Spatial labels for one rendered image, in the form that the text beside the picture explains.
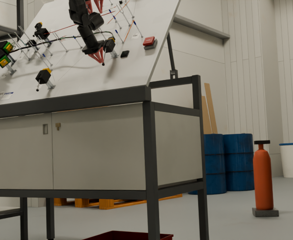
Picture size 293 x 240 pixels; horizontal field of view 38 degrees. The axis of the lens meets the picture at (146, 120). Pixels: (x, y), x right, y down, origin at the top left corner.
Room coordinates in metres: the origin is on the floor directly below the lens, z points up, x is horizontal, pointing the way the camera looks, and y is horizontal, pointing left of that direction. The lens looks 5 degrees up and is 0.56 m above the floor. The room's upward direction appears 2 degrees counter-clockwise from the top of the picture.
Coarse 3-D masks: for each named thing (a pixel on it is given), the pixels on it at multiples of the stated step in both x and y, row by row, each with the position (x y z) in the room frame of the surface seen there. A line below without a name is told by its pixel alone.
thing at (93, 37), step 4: (88, 36) 1.91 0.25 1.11; (92, 36) 1.92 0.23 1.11; (84, 40) 1.92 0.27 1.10; (88, 40) 1.92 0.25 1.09; (92, 40) 1.92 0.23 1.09; (96, 40) 1.94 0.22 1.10; (100, 40) 1.96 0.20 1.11; (88, 44) 1.93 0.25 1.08; (92, 44) 1.93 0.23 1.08; (96, 44) 1.94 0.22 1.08; (100, 44) 1.93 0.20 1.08; (84, 48) 1.97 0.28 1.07; (88, 48) 1.95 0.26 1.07; (92, 48) 1.93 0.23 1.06; (96, 48) 1.93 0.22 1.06; (100, 48) 1.93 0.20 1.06
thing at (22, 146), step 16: (0, 128) 2.38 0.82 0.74; (16, 128) 2.32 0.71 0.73; (32, 128) 2.26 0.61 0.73; (48, 128) 2.20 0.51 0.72; (0, 144) 2.38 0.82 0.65; (16, 144) 2.32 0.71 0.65; (32, 144) 2.26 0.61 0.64; (48, 144) 2.20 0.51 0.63; (0, 160) 2.38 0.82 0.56; (16, 160) 2.32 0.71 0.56; (32, 160) 2.26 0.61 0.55; (48, 160) 2.20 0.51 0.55; (0, 176) 2.38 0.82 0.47; (16, 176) 2.32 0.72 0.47; (32, 176) 2.26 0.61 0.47; (48, 176) 2.20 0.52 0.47
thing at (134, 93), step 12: (72, 96) 2.06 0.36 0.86; (84, 96) 2.02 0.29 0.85; (96, 96) 1.99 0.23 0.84; (108, 96) 1.95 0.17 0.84; (120, 96) 1.92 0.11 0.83; (132, 96) 1.89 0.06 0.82; (144, 96) 1.86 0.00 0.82; (0, 108) 2.32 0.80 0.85; (12, 108) 2.27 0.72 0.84; (24, 108) 2.23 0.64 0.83; (36, 108) 2.18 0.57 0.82; (48, 108) 2.14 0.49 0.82; (60, 108) 2.10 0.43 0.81; (72, 108) 2.06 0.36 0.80; (84, 108) 2.07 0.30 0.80
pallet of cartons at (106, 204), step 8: (56, 200) 5.08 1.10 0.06; (64, 200) 5.11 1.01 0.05; (80, 200) 4.79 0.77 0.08; (88, 200) 4.86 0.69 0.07; (104, 200) 4.53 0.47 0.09; (112, 200) 4.58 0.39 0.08; (120, 200) 5.23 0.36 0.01; (144, 200) 4.97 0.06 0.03; (104, 208) 4.53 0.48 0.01; (112, 208) 4.58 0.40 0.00
